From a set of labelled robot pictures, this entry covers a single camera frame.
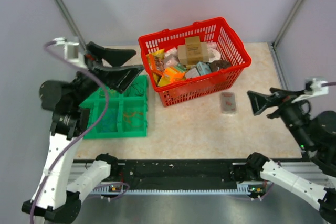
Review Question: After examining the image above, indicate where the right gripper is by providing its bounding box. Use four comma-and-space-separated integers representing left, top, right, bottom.
246, 86, 313, 150

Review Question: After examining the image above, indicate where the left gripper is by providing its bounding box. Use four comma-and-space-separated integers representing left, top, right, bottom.
70, 41, 144, 107

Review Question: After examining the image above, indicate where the black wire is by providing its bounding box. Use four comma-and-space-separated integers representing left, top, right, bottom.
130, 82, 145, 98

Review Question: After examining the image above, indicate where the orange wire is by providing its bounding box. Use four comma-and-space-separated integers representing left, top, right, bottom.
122, 110, 145, 128

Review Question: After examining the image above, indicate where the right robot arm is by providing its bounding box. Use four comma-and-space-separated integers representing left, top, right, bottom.
245, 88, 335, 223

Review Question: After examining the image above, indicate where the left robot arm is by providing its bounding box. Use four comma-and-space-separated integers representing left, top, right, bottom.
22, 37, 144, 223

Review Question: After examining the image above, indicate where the grey packaged sponge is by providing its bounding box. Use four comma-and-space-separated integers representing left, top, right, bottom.
220, 92, 237, 114

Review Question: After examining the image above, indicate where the yellow snack bag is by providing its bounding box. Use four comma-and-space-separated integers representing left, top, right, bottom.
146, 49, 165, 76

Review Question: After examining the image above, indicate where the green compartment tray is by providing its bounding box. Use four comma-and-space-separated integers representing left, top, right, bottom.
84, 75, 148, 140

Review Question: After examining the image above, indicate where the dark brown round pastry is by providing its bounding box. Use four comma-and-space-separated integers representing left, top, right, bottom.
209, 60, 232, 72

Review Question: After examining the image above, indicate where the orange snack box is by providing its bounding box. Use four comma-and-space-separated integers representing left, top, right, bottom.
158, 67, 185, 87

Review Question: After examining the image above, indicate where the teal small box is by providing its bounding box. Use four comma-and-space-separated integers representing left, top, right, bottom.
196, 62, 212, 76

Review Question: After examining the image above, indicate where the white tape roll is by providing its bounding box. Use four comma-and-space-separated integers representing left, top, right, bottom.
207, 48, 221, 63

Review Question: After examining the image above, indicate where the brown cardboard box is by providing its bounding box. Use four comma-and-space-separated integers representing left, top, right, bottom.
177, 36, 208, 65

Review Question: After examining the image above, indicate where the red plastic shopping basket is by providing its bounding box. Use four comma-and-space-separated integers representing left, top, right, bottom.
138, 17, 251, 107

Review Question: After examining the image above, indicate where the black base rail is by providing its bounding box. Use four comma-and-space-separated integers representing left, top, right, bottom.
67, 153, 321, 196

